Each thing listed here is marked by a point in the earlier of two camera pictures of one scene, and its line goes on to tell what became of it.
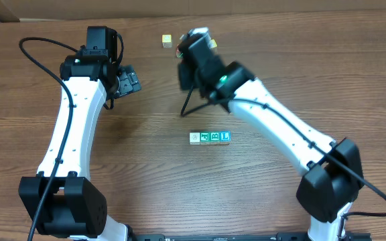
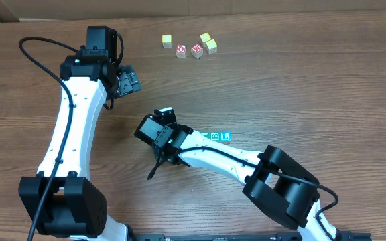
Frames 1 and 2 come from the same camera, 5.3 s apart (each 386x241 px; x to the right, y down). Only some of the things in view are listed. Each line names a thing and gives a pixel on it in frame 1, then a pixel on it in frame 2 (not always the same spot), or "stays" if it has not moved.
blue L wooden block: x=225 y=136 stays
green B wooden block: x=215 y=137 stays
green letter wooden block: x=205 y=138 stays
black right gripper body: x=184 y=45 → x=163 y=147
